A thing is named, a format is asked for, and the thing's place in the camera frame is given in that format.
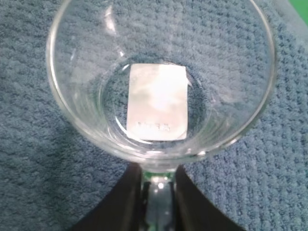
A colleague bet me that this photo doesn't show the white sticker under cup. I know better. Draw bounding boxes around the white sticker under cup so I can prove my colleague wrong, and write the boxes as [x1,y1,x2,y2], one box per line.
[126,64,188,141]

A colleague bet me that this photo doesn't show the transparent glass cup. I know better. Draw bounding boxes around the transparent glass cup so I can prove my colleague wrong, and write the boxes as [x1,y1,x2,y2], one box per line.
[46,0,276,231]

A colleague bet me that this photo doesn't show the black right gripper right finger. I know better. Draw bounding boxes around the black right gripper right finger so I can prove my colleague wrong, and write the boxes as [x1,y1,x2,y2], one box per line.
[175,166,241,231]

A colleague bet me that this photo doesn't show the blue woven towel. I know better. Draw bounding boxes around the blue woven towel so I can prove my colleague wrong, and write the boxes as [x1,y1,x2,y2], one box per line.
[0,0,308,231]

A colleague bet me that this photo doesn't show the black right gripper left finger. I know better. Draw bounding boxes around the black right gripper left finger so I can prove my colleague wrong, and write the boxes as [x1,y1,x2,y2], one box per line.
[71,163,141,231]

